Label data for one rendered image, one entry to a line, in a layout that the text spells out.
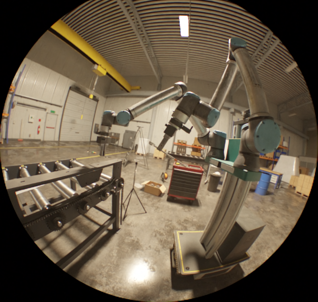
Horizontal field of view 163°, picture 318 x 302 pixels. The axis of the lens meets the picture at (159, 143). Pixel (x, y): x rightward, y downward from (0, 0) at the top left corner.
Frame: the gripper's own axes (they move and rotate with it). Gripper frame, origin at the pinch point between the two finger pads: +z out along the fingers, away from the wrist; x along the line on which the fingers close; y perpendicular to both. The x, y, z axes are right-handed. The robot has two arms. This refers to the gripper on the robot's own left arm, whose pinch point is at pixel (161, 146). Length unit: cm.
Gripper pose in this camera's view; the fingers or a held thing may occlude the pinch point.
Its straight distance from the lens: 62.4
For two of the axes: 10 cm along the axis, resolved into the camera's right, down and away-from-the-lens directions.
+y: -8.3, -5.5, 1.1
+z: -5.2, 8.3, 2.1
